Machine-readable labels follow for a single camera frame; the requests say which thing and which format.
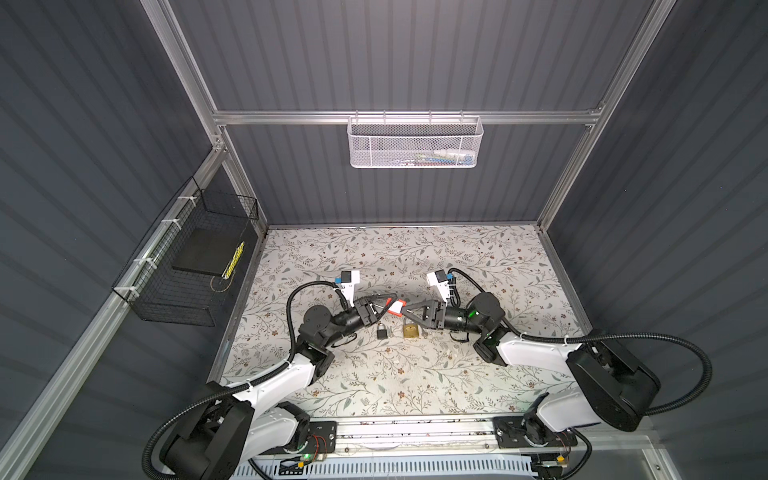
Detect yellow marker pen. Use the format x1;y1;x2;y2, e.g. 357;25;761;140
221;242;245;280

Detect white perforated cable duct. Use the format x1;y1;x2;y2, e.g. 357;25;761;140
255;454;539;479

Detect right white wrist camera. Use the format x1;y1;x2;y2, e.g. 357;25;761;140
426;269;455;306

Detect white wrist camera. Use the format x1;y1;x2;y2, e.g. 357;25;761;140
426;269;455;306
334;270;361;309

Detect white wire mesh basket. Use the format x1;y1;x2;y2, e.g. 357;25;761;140
346;115;484;169

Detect right black corrugated cable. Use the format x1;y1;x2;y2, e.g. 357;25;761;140
446;266;713;417

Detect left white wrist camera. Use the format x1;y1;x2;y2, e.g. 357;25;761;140
334;270;361;309

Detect black corrugated cable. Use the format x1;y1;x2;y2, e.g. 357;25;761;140
140;280;349;480
446;266;713;417

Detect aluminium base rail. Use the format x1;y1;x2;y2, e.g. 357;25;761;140
176;410;655;457

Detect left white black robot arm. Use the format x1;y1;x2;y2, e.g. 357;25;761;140
142;294;403;479

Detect black flat box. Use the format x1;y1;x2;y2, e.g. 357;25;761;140
171;228;242;277

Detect left black corrugated cable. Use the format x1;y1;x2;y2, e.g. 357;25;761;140
140;280;349;480

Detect black wire basket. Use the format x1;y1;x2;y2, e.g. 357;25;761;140
113;180;259;327

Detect items in white basket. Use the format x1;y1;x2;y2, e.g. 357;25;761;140
394;149;477;168

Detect small black padlock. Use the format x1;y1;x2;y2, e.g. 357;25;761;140
376;322;389;340

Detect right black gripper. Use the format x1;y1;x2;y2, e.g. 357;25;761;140
402;303;485;338

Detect brass padlock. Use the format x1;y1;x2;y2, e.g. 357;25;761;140
402;318;420;339

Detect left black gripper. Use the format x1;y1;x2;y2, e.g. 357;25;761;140
320;293;393;353

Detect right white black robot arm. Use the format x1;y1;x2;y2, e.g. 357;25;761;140
399;292;661;447

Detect red safety padlock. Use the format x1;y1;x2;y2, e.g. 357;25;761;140
385;298;407;317

